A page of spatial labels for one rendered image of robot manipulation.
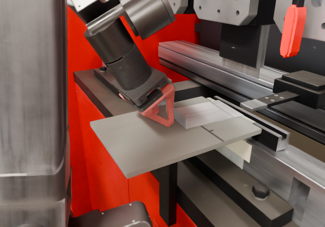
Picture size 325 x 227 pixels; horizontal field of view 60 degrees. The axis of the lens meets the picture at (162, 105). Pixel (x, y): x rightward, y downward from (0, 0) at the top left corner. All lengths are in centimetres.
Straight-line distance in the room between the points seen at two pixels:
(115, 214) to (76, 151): 117
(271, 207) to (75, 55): 102
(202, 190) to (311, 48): 68
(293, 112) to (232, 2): 39
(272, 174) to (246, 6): 29
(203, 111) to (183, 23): 97
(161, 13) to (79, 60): 93
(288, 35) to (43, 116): 30
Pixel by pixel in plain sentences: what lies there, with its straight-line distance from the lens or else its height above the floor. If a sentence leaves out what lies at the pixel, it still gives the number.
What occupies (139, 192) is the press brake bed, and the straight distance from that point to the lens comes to 81.
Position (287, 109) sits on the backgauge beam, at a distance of 81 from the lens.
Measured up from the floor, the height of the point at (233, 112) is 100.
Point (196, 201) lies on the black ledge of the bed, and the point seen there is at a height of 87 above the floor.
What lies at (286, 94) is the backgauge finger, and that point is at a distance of 71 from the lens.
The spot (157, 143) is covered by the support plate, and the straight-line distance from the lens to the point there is 46.
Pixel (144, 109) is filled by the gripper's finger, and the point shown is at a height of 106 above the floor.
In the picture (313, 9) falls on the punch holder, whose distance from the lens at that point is 42.
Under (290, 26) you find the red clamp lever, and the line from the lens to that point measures 39.
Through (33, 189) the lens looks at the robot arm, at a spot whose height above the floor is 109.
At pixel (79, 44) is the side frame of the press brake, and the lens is 130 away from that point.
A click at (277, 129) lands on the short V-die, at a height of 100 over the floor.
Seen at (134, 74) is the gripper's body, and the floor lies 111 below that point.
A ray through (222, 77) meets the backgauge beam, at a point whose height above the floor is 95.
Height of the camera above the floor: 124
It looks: 24 degrees down
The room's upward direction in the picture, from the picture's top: straight up
